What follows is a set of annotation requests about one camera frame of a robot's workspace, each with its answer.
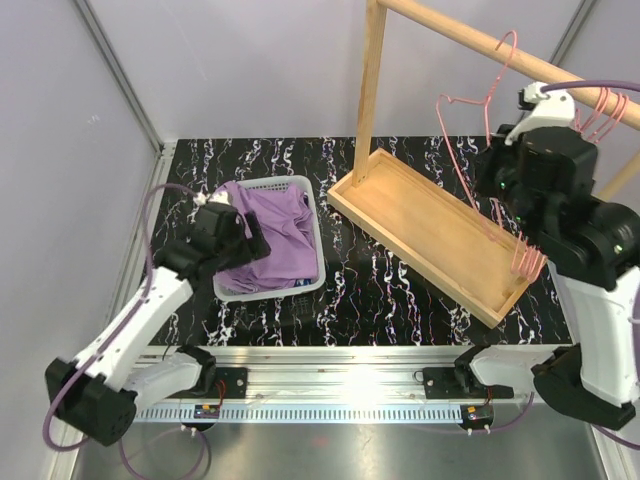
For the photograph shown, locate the purple trousers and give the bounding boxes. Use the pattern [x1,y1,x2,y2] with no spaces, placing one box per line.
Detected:
[214,181,319,294]

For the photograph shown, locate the pink wire hanger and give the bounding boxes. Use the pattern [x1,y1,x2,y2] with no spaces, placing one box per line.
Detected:
[508,87,630,282]
[437,30,519,241]
[511,88,612,282]
[504,81,611,282]

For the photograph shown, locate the blue patterned trousers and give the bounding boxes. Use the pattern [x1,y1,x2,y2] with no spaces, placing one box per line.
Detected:
[293,278,323,291]

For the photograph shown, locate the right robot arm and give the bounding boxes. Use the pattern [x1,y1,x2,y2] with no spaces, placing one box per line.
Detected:
[453,124,639,430]

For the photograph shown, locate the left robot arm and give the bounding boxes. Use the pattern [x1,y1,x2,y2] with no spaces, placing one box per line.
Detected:
[45,202,271,446]

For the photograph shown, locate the white plastic basket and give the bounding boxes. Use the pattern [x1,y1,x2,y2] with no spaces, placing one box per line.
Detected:
[213,175,326,302]

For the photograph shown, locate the wooden clothes rack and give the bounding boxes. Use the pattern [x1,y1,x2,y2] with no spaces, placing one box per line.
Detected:
[327,0,640,330]

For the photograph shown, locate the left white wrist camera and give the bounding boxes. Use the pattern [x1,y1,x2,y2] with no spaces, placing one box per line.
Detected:
[193,191,232,207]

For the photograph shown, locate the aluminium mounting rail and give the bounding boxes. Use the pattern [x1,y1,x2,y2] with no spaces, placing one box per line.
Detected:
[67,344,596,424]

